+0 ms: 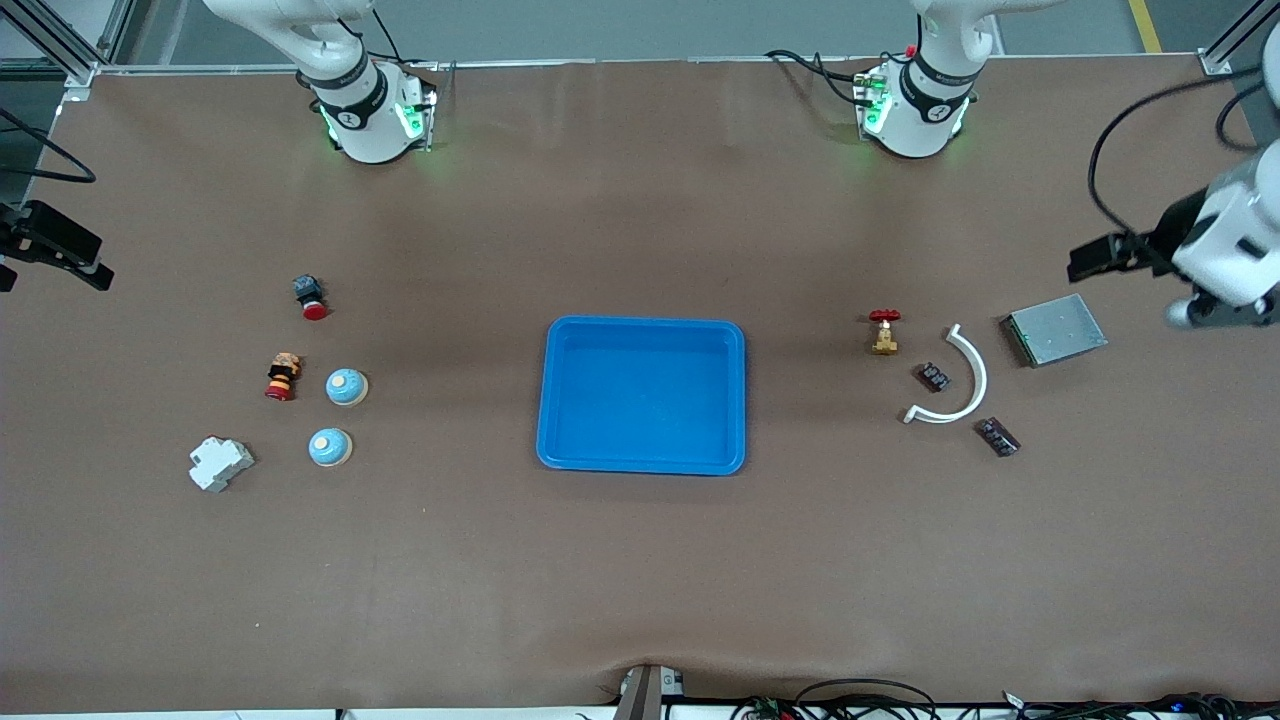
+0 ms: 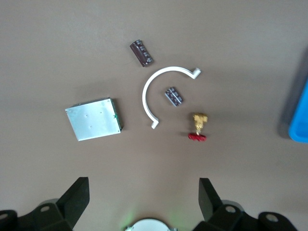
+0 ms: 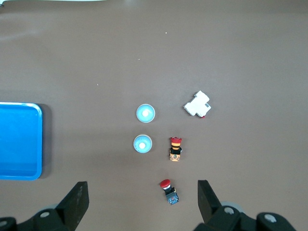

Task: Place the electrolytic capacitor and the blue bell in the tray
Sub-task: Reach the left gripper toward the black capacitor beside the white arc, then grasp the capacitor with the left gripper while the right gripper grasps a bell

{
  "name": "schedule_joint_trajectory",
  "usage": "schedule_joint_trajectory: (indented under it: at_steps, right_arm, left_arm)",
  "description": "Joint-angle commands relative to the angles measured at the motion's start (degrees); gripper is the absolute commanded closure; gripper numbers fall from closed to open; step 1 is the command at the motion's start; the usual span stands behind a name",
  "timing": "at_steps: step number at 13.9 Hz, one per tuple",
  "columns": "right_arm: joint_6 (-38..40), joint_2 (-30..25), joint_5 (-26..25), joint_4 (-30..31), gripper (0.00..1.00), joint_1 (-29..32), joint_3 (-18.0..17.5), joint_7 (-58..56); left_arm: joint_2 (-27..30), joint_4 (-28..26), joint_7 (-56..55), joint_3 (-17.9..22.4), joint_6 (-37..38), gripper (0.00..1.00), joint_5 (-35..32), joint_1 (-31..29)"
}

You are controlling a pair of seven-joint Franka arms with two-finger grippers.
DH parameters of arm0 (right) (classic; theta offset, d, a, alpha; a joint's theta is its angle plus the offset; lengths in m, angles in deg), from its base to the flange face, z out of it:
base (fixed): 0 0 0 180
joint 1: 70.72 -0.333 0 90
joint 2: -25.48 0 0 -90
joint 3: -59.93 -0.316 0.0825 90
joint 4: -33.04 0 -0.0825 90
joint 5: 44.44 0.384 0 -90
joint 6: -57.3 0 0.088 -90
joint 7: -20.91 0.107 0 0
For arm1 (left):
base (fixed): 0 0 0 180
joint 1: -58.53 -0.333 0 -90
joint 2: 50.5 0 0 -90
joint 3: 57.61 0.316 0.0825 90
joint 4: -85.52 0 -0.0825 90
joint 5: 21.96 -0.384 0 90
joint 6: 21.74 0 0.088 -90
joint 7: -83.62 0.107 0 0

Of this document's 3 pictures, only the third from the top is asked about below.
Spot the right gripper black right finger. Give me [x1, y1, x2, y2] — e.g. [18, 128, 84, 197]
[193, 179, 298, 231]

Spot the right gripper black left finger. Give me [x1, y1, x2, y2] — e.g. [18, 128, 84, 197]
[0, 180, 90, 231]

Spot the blue dome call bell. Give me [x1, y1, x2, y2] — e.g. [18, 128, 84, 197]
[132, 134, 153, 154]
[136, 103, 156, 124]

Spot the blue plastic tray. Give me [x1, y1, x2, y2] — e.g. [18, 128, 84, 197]
[0, 102, 43, 181]

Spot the red push button black base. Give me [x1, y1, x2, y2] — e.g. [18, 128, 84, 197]
[159, 179, 180, 206]

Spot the red emergency stop orange base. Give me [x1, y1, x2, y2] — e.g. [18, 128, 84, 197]
[167, 136, 183, 162]

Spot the white circuit breaker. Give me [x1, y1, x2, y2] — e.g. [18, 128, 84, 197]
[183, 90, 212, 119]

